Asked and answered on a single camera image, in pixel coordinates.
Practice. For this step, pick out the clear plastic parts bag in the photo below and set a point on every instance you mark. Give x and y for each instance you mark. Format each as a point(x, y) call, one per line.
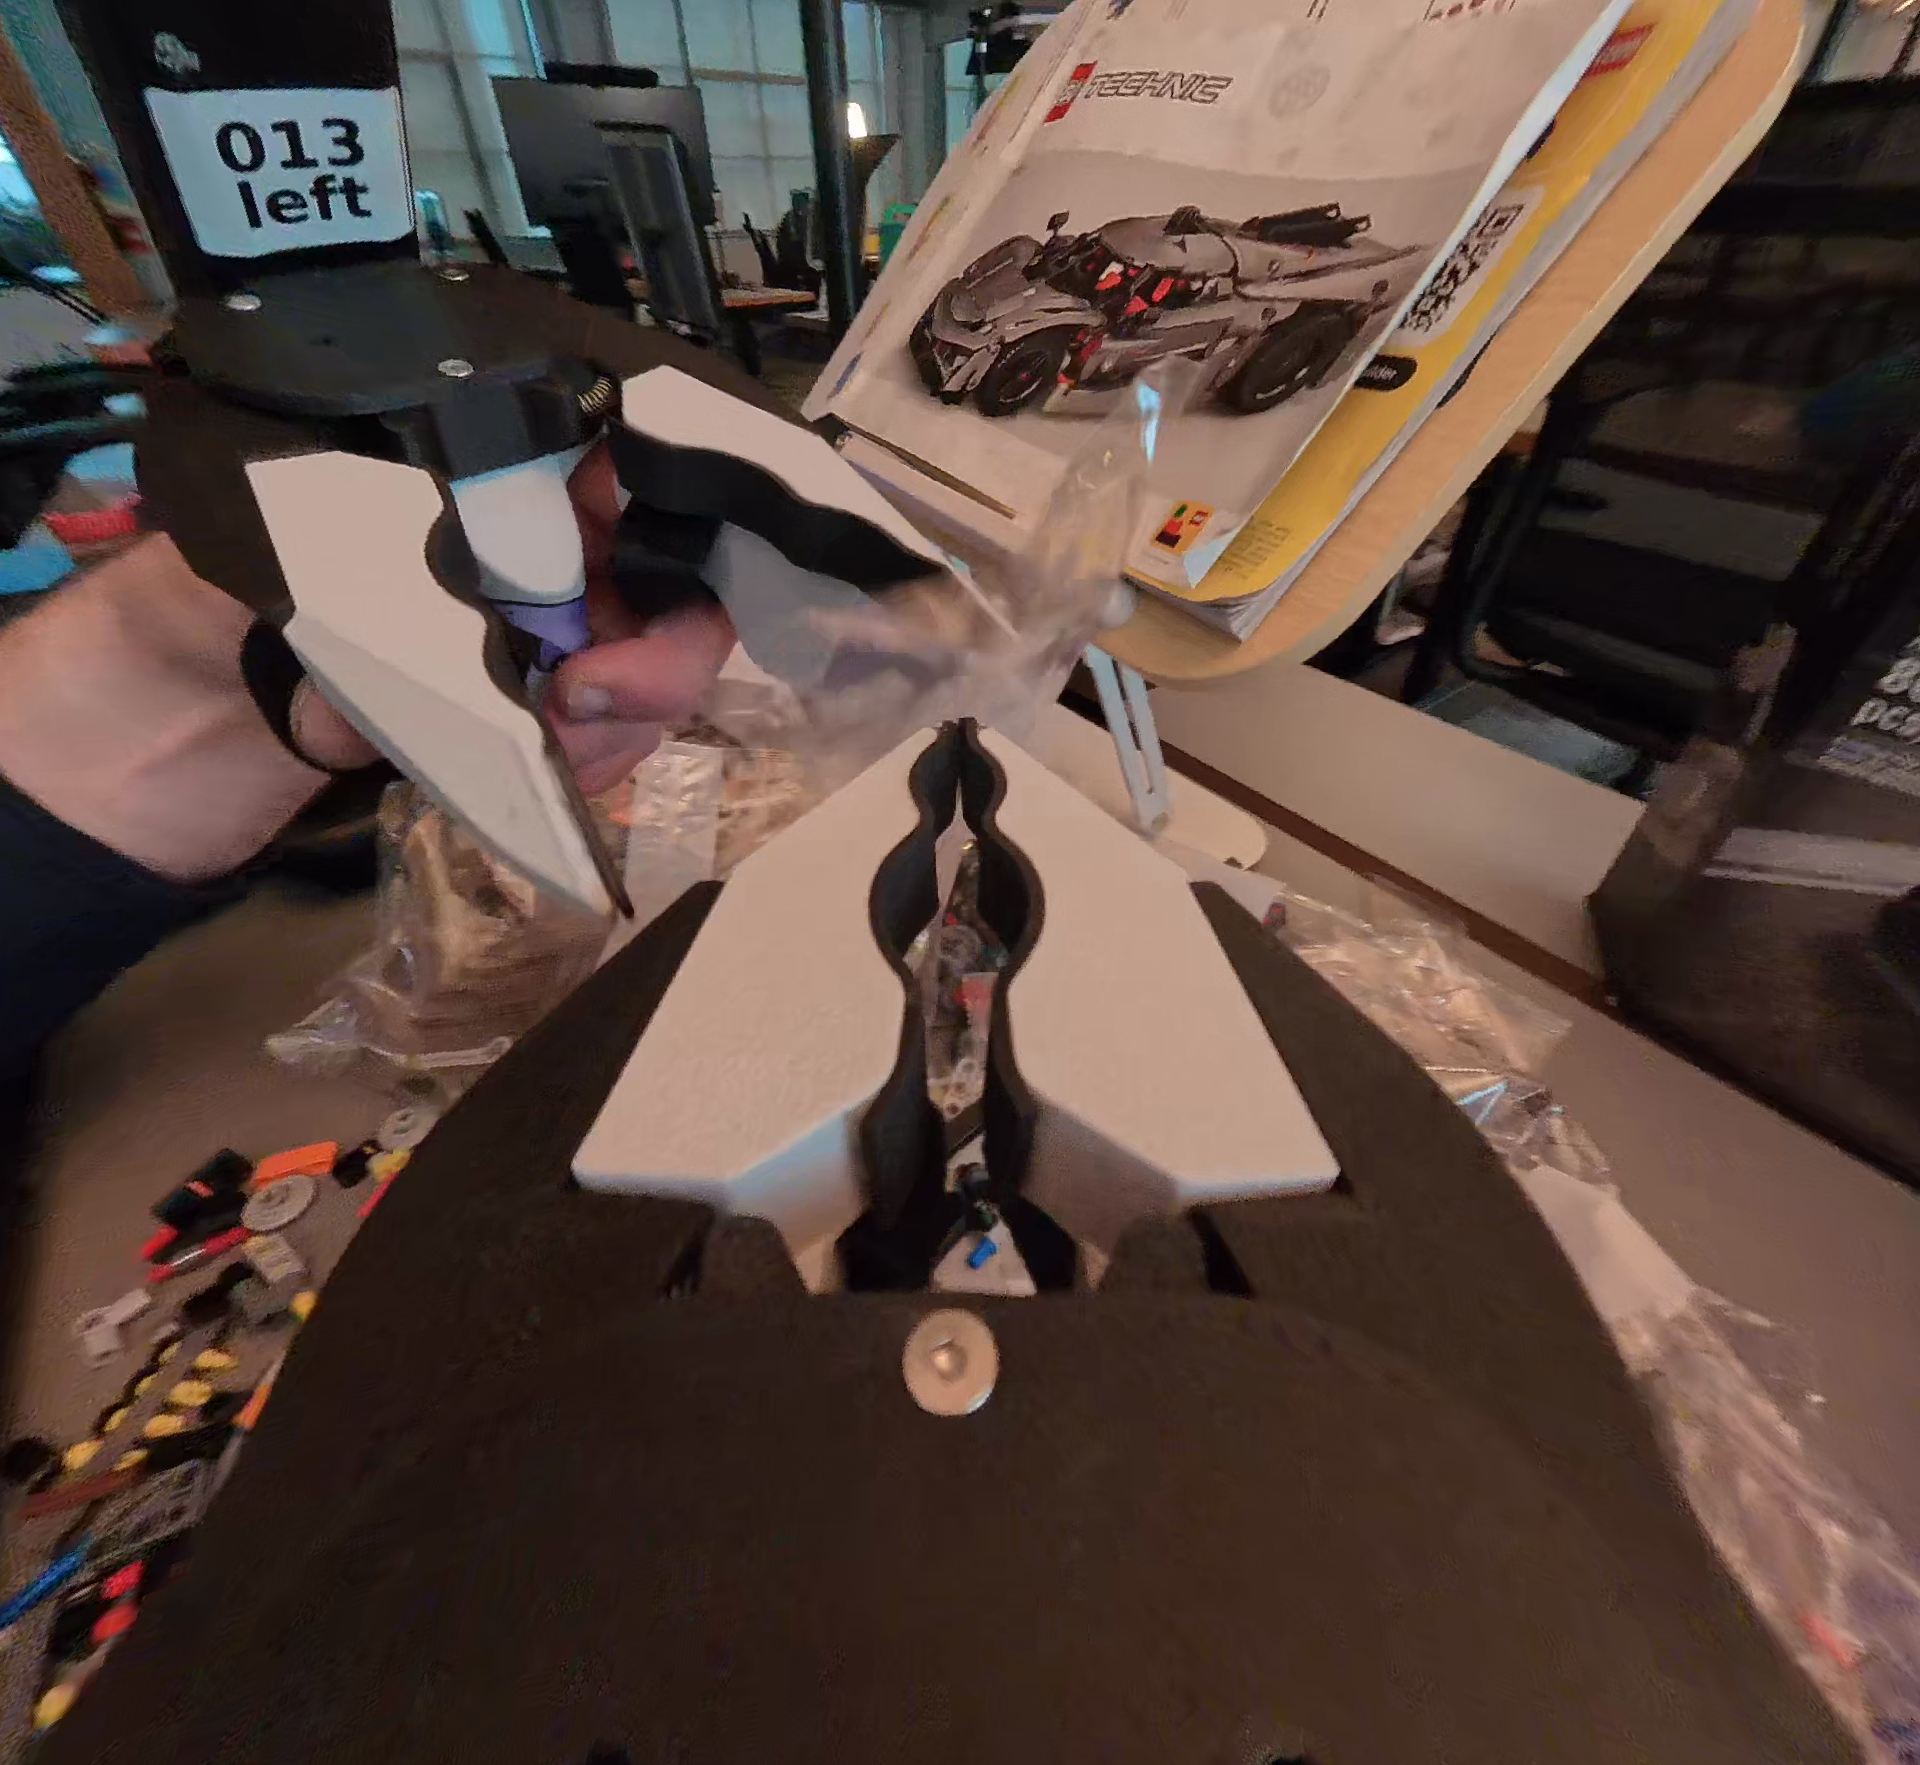
point(1726, 1419)
point(451, 926)
point(1051, 550)
point(1410, 1015)

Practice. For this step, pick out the black steel pillar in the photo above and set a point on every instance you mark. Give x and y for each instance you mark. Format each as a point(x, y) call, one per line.
point(822, 69)

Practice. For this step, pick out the wooden and white book stand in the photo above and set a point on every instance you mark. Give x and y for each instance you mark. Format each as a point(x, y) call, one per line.
point(1576, 339)

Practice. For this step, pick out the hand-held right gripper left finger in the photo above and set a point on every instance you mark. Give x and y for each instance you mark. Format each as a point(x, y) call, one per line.
point(751, 1046)

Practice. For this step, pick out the person's left hand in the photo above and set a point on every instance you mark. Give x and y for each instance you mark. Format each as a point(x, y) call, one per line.
point(121, 699)

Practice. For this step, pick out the dark shelf rack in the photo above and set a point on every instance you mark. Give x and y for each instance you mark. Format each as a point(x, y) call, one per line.
point(1680, 296)

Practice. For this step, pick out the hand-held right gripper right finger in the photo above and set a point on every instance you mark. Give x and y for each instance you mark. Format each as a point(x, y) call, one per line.
point(1156, 1046)

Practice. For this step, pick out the car building instruction booklet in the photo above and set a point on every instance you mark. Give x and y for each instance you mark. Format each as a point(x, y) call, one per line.
point(1201, 264)

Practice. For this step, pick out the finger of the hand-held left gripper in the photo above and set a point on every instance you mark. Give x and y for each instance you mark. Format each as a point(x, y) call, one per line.
point(721, 424)
point(406, 685)

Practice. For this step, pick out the pile of toy bricks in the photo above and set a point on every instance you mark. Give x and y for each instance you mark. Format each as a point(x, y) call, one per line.
point(197, 1224)

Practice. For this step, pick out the black computer monitor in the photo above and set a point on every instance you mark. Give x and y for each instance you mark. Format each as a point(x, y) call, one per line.
point(600, 189)

